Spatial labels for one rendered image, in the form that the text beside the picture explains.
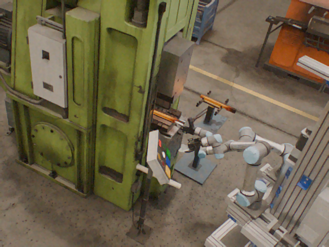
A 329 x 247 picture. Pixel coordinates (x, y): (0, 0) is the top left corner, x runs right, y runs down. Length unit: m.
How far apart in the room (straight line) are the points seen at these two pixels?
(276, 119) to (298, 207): 2.67
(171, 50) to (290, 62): 3.96
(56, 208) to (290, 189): 2.25
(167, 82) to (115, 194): 1.38
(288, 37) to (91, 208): 4.23
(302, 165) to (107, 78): 1.65
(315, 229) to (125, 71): 1.88
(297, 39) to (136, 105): 4.03
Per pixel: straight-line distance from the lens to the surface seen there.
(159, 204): 4.09
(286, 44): 6.66
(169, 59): 3.02
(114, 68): 3.07
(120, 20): 2.80
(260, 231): 3.23
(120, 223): 3.91
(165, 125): 3.49
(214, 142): 3.04
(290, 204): 3.23
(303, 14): 6.47
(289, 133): 5.56
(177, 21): 3.09
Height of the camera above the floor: 3.20
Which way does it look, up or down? 39 degrees down
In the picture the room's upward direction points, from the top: 10 degrees clockwise
